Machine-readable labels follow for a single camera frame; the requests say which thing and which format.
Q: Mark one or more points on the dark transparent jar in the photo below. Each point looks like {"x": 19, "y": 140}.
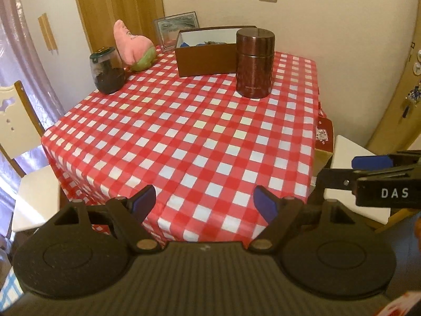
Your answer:
{"x": 107, "y": 75}

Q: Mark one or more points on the cream chair with carved back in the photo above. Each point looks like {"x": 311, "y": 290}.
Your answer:
{"x": 16, "y": 128}

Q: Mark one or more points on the white seat chair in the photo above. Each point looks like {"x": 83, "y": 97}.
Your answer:
{"x": 348, "y": 151}

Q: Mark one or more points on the brown cardboard box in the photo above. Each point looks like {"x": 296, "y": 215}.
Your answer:
{"x": 204, "y": 61}

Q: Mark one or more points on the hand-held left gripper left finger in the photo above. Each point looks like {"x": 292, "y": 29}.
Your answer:
{"x": 144, "y": 200}

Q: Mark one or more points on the wooden wall strip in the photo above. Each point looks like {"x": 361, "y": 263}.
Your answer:
{"x": 47, "y": 31}

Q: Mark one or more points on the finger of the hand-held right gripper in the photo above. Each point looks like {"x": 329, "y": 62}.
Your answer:
{"x": 338, "y": 179}
{"x": 371, "y": 162}

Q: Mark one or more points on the blue checked cloth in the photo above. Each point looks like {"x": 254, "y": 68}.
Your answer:
{"x": 8, "y": 289}

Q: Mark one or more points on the round door lock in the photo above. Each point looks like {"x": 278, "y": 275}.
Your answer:
{"x": 417, "y": 67}

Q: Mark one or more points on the red white checkered tablecloth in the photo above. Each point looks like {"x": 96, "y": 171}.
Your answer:
{"x": 197, "y": 121}

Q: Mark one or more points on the yellow wooden door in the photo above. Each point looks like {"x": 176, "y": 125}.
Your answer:
{"x": 391, "y": 121}

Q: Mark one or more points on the brown metal canister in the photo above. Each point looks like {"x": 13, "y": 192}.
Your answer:
{"x": 255, "y": 65}

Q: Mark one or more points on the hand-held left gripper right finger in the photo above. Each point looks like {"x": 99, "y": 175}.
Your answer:
{"x": 264, "y": 204}

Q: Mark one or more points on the pale sheer curtain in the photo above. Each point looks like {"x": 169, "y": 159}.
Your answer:
{"x": 19, "y": 39}

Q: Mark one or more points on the hanging key bunch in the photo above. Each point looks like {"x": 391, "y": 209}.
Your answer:
{"x": 413, "y": 97}

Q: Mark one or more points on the framed picture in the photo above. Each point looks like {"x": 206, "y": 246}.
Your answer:
{"x": 174, "y": 26}

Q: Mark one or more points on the red printed storage box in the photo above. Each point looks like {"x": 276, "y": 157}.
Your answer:
{"x": 324, "y": 131}

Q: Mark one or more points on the grey cloth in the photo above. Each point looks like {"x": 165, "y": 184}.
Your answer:
{"x": 210, "y": 42}

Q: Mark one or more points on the pink starfish plush toy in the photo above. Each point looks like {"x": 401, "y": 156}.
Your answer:
{"x": 130, "y": 42}

